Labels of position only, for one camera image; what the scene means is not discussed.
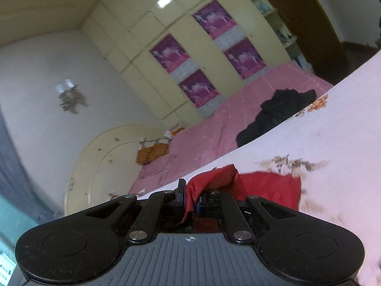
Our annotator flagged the red down jacket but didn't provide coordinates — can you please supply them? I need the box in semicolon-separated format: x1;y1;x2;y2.
180;164;301;236

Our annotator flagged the pink checked bedspread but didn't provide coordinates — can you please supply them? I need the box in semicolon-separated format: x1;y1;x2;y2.
130;62;332;194

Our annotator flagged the cream round headboard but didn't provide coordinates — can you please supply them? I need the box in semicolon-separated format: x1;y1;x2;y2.
65;125;164;215

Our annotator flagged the lower left purple poster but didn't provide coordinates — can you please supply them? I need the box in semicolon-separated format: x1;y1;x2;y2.
179;70;219;108

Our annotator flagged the purple poster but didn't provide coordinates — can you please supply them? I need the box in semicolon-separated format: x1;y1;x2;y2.
223;38;267;82
150;34;190;74
179;70;219;108
192;0;237;40

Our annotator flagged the black garment on bed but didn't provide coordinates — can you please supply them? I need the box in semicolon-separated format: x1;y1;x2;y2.
236;89;317;147

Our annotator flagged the floral white bed sheet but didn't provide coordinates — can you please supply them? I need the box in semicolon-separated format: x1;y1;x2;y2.
108;54;381;286

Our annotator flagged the upper left purple poster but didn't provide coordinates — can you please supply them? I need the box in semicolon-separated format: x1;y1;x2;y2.
150;34;190;74

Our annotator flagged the lower right purple poster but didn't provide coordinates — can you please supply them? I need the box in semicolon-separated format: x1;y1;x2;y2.
223;38;267;82

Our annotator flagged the cream built-in wardrobe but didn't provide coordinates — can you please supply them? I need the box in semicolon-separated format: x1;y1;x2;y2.
82;0;291;127

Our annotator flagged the grey blue curtain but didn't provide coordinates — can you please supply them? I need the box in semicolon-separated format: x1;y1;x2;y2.
1;116;63;246

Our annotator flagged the upper right purple poster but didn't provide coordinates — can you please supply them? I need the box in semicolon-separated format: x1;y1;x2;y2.
192;0;237;40

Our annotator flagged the brown wooden door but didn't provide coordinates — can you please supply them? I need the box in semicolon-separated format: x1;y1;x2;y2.
268;0;347;85

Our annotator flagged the silver wall lamp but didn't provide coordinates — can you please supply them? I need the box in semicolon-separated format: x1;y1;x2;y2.
56;79;89;114

